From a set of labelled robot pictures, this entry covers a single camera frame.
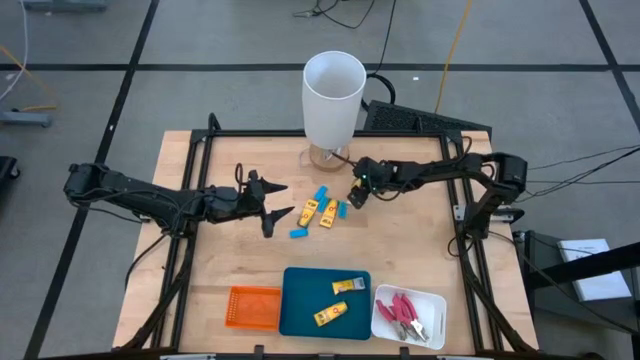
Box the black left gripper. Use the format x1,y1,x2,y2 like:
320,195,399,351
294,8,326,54
232,168,296,239

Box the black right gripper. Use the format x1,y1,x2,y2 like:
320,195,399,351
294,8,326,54
347,156,401,210

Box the pink handled pliers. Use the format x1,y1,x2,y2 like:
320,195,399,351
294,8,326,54
374,298,411,342
391,293,431,344

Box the black perforated panel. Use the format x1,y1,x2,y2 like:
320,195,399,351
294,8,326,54
362,99,493,136

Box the white shade wooden base lamp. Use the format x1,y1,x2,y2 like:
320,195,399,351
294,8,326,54
299,49,368,173

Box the teal plastic tray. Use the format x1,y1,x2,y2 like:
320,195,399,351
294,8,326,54
278,266,373,342

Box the orange mesh basket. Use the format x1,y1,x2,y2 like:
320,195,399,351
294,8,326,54
224,285,283,331

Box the white plastic tray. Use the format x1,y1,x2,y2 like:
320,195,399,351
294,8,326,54
370,283,448,351

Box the black equipment stand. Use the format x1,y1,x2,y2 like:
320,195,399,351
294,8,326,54
512,229,640,360

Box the white booklet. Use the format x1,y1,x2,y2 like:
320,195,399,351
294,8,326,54
556,238,633,303

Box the grey desk foot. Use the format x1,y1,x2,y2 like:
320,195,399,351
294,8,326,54
0,110,54,129
22,0,109,13

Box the black chair base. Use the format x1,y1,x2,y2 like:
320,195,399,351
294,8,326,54
0,155,21,194

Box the black metal table frame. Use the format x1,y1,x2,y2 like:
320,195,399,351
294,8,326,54
119,112,532,360

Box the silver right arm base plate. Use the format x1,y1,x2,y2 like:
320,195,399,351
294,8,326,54
452,203,517,224

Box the black lamp cable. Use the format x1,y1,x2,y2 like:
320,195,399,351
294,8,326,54
359,0,399,112

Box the black cable bundle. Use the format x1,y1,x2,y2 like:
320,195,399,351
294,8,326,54
292,0,374,30

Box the yellow thick cable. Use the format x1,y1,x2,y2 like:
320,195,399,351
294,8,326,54
433,0,475,114

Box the black thin cable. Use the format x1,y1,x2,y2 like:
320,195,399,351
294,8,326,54
527,179,640,186
519,147,640,202
527,144,640,171

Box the yellow thin cable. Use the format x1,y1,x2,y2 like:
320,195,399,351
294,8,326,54
0,44,60,112

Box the white cable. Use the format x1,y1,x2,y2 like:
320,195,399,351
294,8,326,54
0,0,29,101

